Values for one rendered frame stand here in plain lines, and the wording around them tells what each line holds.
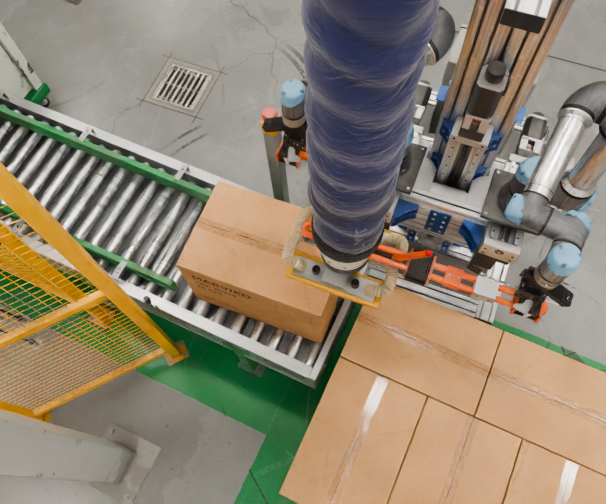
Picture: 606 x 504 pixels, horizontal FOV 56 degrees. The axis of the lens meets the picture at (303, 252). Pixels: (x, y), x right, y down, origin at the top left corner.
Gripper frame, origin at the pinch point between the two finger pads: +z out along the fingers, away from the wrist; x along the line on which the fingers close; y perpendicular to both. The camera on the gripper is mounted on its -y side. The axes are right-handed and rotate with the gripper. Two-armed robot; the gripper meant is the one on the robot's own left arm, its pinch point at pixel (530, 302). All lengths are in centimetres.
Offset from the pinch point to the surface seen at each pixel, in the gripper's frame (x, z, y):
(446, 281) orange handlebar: 3.4, -1.2, 26.1
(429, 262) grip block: -0.7, -1.5, 33.0
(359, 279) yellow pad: 8, 11, 53
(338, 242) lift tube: 12, -21, 60
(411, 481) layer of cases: 57, 71, 9
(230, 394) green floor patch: 49, 125, 101
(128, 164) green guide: -26, 62, 181
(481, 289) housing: 2.0, -1.3, 15.3
